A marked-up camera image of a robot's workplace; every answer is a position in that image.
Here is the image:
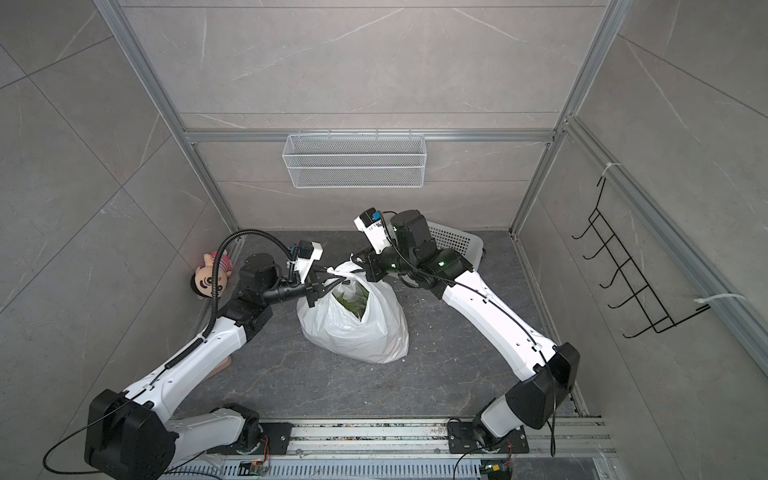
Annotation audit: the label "black wire hook rack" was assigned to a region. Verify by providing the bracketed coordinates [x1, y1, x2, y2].
[570, 177, 711, 340]

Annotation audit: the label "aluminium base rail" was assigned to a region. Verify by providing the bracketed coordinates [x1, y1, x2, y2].
[164, 417, 627, 479]

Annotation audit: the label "white wire wall shelf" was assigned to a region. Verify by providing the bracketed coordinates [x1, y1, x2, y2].
[282, 133, 427, 189]

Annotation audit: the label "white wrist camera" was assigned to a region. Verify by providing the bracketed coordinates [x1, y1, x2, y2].
[354, 208, 392, 254]
[288, 240, 323, 283]

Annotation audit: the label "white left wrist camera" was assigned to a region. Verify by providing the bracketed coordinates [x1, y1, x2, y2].
[288, 240, 323, 283]

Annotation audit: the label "yellow pineapple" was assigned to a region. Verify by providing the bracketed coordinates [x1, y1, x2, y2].
[333, 280, 369, 320]

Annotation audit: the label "white plastic perforated basket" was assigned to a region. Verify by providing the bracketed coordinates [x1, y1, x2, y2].
[427, 221, 485, 270]

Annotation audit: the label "aluminium frame profiles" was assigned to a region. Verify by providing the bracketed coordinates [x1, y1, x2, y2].
[95, 1, 767, 370]

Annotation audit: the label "white plastic bag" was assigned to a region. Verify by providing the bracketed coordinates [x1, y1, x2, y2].
[297, 261, 409, 364]

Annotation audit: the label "pink block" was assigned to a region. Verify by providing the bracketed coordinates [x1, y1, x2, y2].
[205, 356, 232, 379]

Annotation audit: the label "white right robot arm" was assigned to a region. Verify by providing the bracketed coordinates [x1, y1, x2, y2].
[353, 208, 580, 448]

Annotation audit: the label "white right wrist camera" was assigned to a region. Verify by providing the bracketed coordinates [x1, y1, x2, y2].
[354, 208, 392, 254]

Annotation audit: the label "black corrugated cable hose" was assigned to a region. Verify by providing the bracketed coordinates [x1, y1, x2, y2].
[200, 229, 295, 340]

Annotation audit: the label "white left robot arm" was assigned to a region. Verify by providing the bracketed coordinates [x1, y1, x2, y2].
[84, 242, 325, 479]

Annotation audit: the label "pink plush doll toy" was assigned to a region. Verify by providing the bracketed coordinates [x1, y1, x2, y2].
[190, 251, 233, 297]

